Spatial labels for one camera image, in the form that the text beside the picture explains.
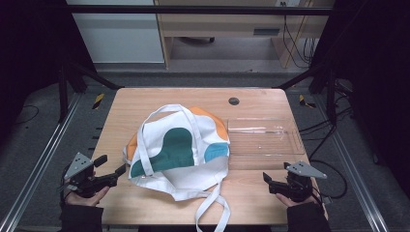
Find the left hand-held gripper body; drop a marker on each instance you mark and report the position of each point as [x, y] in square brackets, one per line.
[79, 165]

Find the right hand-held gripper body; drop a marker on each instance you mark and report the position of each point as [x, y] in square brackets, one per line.
[303, 169]

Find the white patterned tote bag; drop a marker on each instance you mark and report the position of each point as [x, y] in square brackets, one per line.
[175, 151]

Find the person's right hand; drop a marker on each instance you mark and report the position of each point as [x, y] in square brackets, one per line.
[290, 201]

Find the person's left hand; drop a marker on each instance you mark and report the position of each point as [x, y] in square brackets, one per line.
[85, 200]

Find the clear plastic tray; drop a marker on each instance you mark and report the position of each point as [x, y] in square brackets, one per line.
[266, 145]

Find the yellow black tape piece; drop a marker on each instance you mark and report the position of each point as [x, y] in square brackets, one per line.
[303, 100]
[98, 101]

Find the dark round table grommet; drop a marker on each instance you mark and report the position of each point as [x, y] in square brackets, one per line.
[234, 101]

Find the white cabinet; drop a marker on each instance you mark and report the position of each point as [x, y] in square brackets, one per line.
[119, 35]

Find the light wooden desk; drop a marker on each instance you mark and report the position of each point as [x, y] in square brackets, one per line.
[225, 24]

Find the aluminium floor rail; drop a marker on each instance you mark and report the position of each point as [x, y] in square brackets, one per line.
[354, 167]
[42, 161]

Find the grey table bracket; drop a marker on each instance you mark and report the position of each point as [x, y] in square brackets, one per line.
[327, 200]

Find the black metal frame stand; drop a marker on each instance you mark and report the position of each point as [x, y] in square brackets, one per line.
[64, 93]
[330, 93]

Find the black horizontal frame bar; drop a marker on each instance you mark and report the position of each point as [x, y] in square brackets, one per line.
[193, 10]

